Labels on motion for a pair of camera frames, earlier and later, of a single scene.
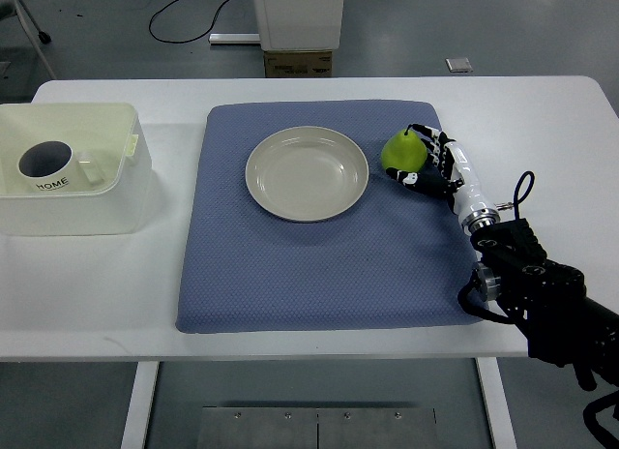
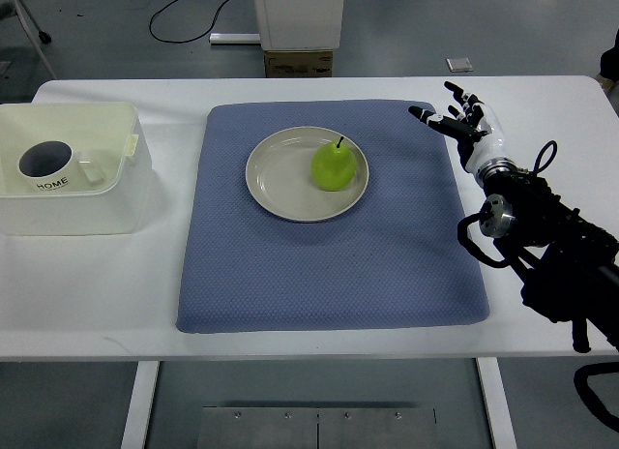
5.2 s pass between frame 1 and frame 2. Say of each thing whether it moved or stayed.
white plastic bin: stayed
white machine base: stayed
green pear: moved
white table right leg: stayed
